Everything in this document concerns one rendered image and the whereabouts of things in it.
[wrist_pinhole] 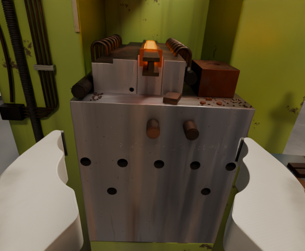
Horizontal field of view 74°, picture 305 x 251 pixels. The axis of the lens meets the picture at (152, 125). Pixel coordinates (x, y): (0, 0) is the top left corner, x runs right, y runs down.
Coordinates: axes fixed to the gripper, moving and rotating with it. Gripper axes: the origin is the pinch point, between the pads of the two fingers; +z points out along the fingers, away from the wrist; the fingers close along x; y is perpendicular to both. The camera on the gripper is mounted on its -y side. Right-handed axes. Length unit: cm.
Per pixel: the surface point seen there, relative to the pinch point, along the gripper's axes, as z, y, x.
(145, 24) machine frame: 81, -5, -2
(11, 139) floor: 155, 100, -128
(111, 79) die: 32.9, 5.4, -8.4
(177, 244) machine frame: 27, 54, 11
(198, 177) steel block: 26.9, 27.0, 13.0
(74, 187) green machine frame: 47, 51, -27
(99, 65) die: 32.9, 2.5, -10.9
